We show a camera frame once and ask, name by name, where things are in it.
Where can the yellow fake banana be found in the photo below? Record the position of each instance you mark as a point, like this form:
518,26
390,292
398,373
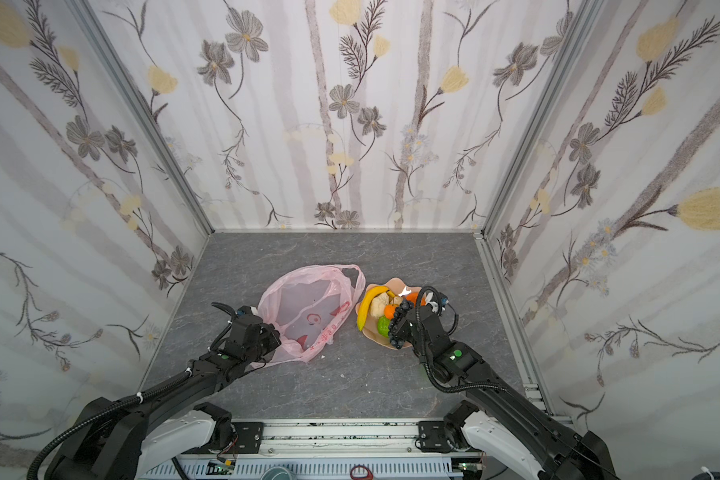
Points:
364,306

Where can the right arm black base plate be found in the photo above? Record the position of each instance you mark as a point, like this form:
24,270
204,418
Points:
435,436

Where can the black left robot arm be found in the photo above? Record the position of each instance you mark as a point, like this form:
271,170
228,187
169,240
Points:
105,442

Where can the peach scalloped plate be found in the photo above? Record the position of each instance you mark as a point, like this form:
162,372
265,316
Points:
396,288

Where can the aluminium frame rail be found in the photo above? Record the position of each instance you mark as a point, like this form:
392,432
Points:
318,449

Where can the pink plastic bag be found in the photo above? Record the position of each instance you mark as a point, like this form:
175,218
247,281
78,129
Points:
307,306

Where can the green fake fruit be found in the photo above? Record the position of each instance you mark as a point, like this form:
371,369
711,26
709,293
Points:
383,326

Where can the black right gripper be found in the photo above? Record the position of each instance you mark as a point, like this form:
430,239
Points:
405,321

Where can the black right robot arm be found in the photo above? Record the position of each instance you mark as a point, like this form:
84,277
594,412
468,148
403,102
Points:
503,423

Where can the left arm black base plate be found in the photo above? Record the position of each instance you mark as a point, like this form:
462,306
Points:
241,438

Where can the dark fake grape bunch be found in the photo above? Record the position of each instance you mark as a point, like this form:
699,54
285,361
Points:
400,330

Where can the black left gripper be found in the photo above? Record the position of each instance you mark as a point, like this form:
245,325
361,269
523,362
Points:
267,339

